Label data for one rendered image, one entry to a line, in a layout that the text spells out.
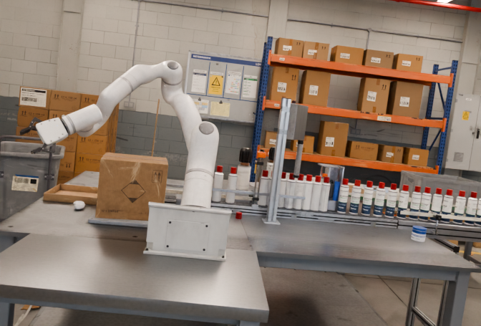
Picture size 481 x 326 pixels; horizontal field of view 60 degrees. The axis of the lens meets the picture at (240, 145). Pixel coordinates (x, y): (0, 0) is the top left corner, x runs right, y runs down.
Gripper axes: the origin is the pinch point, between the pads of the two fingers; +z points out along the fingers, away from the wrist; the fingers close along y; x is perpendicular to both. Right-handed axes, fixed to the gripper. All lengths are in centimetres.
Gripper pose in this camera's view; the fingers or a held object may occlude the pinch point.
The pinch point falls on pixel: (27, 142)
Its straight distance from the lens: 192.8
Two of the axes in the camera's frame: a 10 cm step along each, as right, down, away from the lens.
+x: -4.1, 2.9, 8.7
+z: -7.5, 4.3, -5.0
